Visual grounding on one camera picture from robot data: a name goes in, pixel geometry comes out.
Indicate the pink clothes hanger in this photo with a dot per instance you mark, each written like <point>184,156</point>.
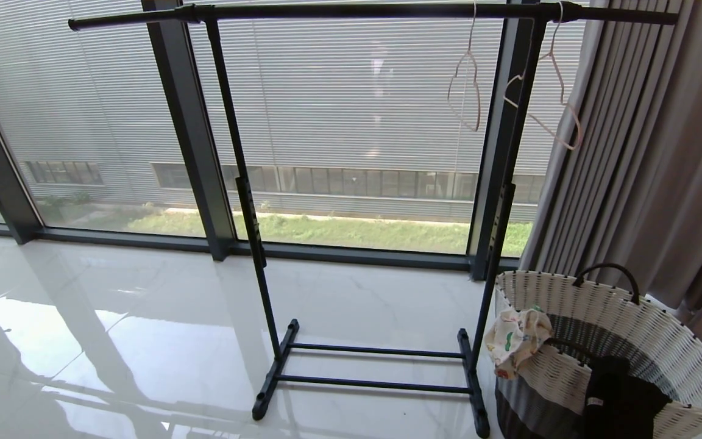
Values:
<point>560,79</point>
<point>478,97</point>

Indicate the black garment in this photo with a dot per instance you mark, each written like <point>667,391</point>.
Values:
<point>622,402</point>

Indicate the black clothes rack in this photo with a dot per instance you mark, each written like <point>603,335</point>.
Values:
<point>357,10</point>

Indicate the white laundry basket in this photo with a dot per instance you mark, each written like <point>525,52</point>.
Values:
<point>662,341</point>

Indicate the window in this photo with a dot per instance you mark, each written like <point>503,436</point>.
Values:
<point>339,122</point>

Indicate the cream printed garment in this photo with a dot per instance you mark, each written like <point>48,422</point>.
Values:
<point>515,338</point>

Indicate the beige curtain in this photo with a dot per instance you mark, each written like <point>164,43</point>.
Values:
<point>649,152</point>

